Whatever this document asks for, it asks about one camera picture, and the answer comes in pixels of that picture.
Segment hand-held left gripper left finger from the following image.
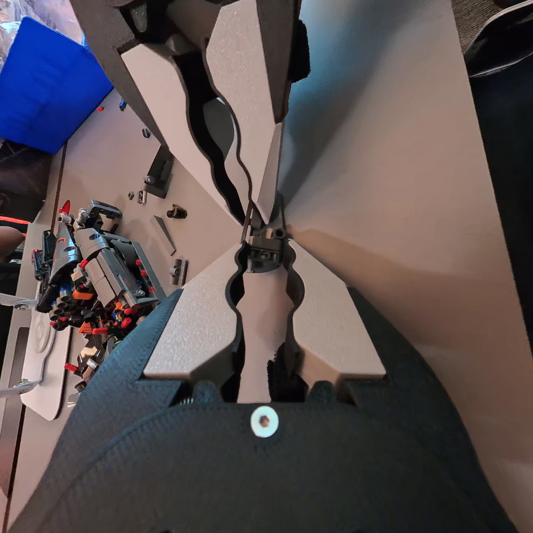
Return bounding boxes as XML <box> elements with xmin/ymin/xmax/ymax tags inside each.
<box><xmin>143</xmin><ymin>243</ymin><xmax>247</xmax><ymax>392</ymax></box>

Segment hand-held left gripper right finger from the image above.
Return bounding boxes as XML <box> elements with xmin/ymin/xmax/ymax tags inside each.
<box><xmin>283</xmin><ymin>241</ymin><xmax>388</xmax><ymax>393</ymax></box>

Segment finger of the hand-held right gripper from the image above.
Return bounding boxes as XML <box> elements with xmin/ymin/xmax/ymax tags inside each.
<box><xmin>205</xmin><ymin>0</ymin><xmax>301</xmax><ymax>222</ymax></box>
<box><xmin>120</xmin><ymin>43</ymin><xmax>247</xmax><ymax>226</ymax></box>

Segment long grey lego beam panel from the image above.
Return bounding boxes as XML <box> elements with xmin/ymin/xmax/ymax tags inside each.
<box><xmin>144</xmin><ymin>146</ymin><xmax>175</xmax><ymax>199</ymax></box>

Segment grey black lego car model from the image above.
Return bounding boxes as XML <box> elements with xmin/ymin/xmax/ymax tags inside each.
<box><xmin>32</xmin><ymin>199</ymin><xmax>168</xmax><ymax>402</ymax></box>

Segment grey lego panel assembly red pins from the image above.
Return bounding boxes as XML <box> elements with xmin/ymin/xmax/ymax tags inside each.
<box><xmin>243</xmin><ymin>227</ymin><xmax>290</xmax><ymax>274</ymax></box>

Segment thin grey lego beam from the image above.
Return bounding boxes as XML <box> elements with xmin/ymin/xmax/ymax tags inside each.
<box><xmin>241</xmin><ymin>202</ymin><xmax>255</xmax><ymax>243</ymax></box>

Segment long grey lego wedge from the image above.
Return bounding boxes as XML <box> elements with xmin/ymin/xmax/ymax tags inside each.
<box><xmin>151</xmin><ymin>214</ymin><xmax>177</xmax><ymax>257</ymax></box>

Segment blue plastic bin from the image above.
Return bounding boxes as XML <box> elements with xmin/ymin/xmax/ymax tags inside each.
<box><xmin>0</xmin><ymin>16</ymin><xmax>114</xmax><ymax>155</ymax></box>

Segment crumpled clear plastic bags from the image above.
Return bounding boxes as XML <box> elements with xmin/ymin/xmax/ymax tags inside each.
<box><xmin>0</xmin><ymin>0</ymin><xmax>84</xmax><ymax>73</ymax></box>

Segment white book stand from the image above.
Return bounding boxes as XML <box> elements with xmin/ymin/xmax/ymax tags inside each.
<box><xmin>0</xmin><ymin>291</ymin><xmax>73</xmax><ymax>422</ymax></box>

